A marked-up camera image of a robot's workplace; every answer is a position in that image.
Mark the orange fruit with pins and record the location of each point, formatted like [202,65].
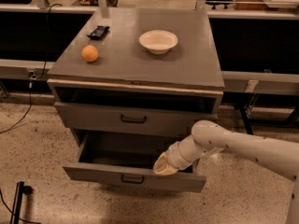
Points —
[89,53]

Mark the white bowl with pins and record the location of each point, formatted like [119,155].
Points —
[158,41]

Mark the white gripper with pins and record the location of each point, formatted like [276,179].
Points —
[177,156]

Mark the dark snack bar wrapper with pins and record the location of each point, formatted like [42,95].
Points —
[98,33]

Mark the black stand leg right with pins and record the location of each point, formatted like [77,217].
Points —
[244,117]

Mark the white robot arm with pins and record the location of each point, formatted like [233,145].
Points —
[207,138]

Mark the grey top drawer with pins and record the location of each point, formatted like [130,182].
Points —
[119,119]

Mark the grey drawer cabinet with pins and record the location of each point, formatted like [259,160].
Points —
[187,78]

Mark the black stand bottom left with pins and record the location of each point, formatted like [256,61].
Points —
[15,211]

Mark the grey drawer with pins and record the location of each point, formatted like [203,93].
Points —
[119,119]
[126,159]

